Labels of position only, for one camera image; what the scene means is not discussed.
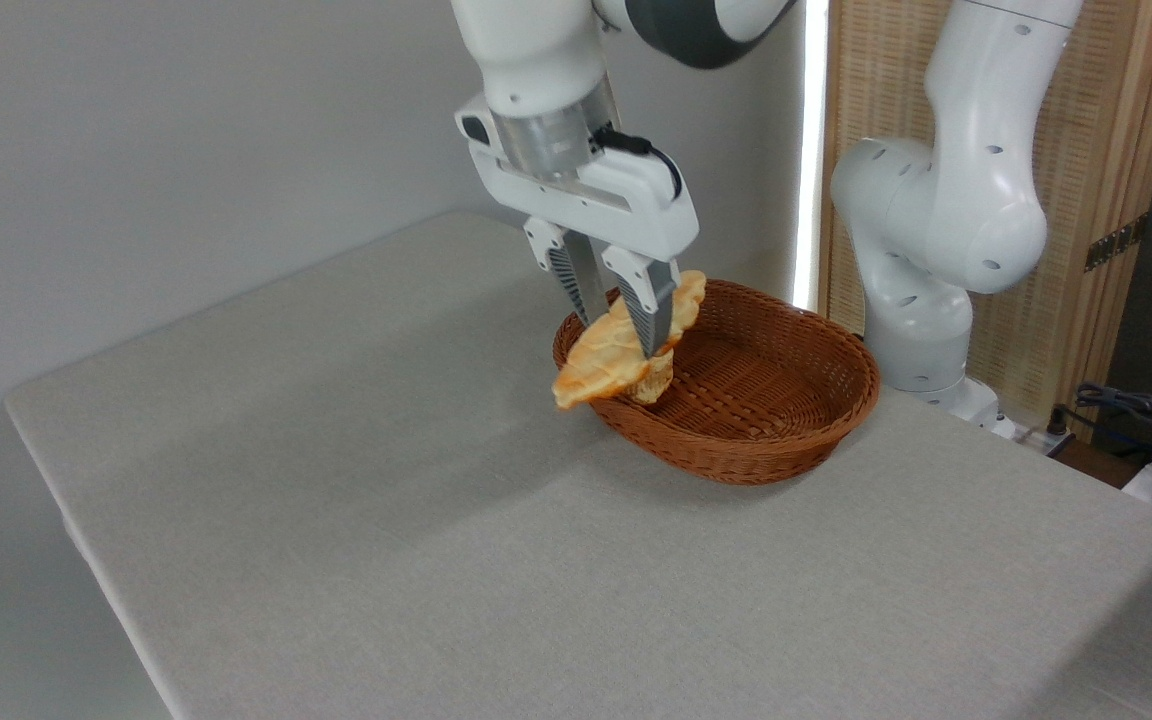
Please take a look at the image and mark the brown wicker oval basket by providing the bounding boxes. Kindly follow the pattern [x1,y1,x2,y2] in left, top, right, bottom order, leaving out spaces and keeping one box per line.
[552,279,882,487]

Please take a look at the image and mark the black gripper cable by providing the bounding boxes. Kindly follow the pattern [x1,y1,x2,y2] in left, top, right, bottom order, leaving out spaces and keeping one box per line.
[596,128,685,198]

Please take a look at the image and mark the grey tablecloth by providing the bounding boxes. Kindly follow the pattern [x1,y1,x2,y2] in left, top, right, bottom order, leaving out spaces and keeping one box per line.
[4,211,1152,720]

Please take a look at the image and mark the black cable bundle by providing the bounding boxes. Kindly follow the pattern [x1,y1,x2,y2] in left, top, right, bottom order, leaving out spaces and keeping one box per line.
[1051,383,1152,471]

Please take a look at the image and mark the white power strip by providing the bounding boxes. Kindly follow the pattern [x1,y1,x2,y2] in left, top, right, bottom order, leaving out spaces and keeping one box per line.
[996,415,1077,459]

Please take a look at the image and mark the round thick bread piece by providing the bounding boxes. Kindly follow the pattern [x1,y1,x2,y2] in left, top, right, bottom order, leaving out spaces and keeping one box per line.
[624,347,676,406]

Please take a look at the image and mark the dark metal screen hinge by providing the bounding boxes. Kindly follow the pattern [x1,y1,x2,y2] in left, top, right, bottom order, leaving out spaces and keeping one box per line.
[1084,213,1150,273]

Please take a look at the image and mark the leaf-shaped golden bread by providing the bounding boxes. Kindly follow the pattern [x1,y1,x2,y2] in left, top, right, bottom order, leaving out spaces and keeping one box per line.
[551,270,708,411]

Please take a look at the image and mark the bamboo folding screen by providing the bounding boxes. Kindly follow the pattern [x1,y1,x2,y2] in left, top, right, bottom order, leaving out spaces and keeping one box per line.
[819,0,1152,441]

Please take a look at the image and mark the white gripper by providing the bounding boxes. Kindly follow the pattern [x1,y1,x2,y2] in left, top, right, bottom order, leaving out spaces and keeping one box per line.
[454,94,701,359]

